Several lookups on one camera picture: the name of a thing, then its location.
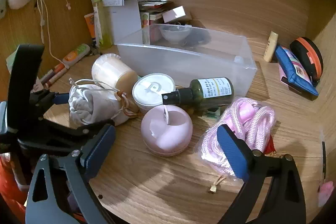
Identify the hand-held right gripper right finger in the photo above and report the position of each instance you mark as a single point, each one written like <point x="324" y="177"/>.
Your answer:
<point x="232" y="153"/>

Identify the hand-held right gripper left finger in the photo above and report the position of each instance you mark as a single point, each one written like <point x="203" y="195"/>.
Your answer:
<point x="101" y="151"/>

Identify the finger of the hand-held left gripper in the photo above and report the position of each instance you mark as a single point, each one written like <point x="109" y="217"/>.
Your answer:
<point x="78" y="134"/>
<point x="61" y="98"/>

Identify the frosted candle jar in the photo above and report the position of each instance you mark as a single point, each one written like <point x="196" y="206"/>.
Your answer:
<point x="110" y="71"/>

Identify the pink round case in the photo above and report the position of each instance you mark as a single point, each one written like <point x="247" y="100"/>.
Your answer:
<point x="168" y="134"/>

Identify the translucent plastic bin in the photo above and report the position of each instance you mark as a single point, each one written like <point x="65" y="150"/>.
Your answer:
<point x="183" y="64"/>

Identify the person's left forearm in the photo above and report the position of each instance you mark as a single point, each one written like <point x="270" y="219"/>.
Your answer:
<point x="8" y="187"/>

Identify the red white marker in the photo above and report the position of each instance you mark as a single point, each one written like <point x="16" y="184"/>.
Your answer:
<point x="56" y="69"/>
<point x="59" y="77"/>

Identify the pale green paper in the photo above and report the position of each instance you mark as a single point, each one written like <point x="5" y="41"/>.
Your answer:
<point x="11" y="58"/>

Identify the small green labelled packet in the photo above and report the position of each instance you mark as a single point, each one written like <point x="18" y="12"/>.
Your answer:
<point x="212" y="112"/>

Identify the green spray bottle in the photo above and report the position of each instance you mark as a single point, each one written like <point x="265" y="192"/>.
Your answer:
<point x="210" y="92"/>

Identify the white round lidded tub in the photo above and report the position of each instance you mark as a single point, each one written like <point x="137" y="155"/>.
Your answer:
<point x="152" y="92"/>

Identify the orange box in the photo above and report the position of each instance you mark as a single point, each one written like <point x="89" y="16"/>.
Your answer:
<point x="90" y="26"/>

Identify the yellow green bottle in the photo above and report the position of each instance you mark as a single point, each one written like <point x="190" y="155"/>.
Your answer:
<point x="103" y="29"/>

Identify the pink card wallet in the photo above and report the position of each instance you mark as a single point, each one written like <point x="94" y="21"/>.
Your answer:
<point x="283" y="75"/>

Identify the white file holder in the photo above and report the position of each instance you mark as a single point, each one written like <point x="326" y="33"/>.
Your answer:
<point x="123" y="22"/>

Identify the blue zip pouch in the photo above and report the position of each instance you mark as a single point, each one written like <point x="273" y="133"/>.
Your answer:
<point x="286" y="61"/>

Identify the dotted card box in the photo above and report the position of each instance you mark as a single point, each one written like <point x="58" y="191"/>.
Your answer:
<point x="147" y="26"/>

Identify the cream tube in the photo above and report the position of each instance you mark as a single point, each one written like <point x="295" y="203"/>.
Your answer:
<point x="271" y="47"/>

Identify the black orange round case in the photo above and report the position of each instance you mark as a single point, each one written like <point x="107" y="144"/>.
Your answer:
<point x="307" y="53"/>

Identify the stack of books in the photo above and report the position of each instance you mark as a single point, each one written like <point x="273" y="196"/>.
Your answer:
<point x="152" y="5"/>

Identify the small bowl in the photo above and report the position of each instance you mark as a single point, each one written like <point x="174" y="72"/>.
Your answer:
<point x="174" y="33"/>

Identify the small white box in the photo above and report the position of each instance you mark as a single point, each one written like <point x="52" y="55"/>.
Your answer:
<point x="173" y="13"/>

